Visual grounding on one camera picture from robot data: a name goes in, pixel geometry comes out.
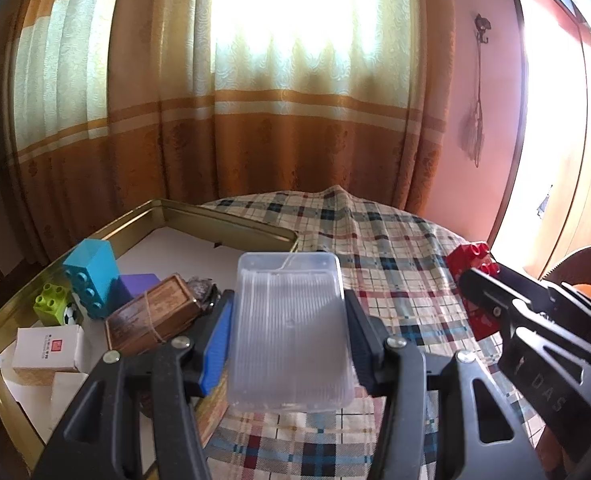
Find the white box red logo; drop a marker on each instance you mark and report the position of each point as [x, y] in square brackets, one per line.
[59, 348]

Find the clear plastic case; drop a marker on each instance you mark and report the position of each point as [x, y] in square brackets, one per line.
[289, 341]

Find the plaid tablecloth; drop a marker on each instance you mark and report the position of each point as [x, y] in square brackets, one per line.
[395, 262]

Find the gold metal tin box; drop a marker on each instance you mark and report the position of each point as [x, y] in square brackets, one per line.
[161, 237]

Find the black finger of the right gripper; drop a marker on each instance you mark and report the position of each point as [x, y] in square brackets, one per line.
[487, 301]

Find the green soccer ball block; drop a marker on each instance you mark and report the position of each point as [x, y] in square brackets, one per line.
[55, 306]

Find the white charger adapter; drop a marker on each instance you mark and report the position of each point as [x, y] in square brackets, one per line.
[64, 388]

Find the red toy building block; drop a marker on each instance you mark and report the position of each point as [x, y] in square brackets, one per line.
[468, 256]

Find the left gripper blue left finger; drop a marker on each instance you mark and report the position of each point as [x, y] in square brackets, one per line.
[216, 342]

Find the orange cream striped curtain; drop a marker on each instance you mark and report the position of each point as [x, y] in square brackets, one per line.
[105, 104]

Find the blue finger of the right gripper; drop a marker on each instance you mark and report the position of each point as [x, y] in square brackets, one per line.
[535, 291]

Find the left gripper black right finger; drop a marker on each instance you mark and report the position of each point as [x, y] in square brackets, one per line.
[375, 365]

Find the copper rose gift box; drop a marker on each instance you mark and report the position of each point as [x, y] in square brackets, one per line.
[160, 313]

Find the purple rectangular block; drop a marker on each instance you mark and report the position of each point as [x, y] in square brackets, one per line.
[131, 286]

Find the hanging tassel wall ornament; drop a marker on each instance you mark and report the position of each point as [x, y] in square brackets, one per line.
[472, 133]

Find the teal toy building block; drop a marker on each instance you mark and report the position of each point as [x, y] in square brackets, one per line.
[92, 269]

